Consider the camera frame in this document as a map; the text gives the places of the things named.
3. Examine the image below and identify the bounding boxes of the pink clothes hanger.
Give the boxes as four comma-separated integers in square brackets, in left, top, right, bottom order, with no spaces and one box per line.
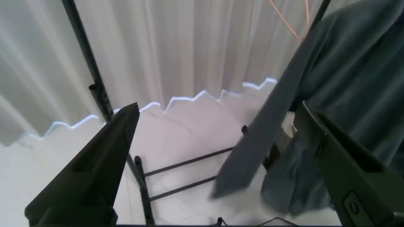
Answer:
[268,0,312,43]

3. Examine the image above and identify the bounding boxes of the white curtain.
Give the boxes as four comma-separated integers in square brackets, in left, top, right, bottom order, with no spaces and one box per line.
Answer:
[0,0,320,146]

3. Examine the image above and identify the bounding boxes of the black clothes rack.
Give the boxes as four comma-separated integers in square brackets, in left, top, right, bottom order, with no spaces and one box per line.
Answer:
[61,0,331,226]

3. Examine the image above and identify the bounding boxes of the dark grey long-sleeved shirt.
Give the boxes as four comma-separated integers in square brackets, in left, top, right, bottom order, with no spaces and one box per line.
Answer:
[210,0,404,217]

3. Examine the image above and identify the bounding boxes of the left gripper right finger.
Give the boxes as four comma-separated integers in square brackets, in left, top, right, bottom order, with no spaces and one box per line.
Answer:
[294,100,404,227]

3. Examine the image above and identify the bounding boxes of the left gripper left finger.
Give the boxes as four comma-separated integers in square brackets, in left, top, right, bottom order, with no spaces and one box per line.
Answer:
[24,102,141,226]

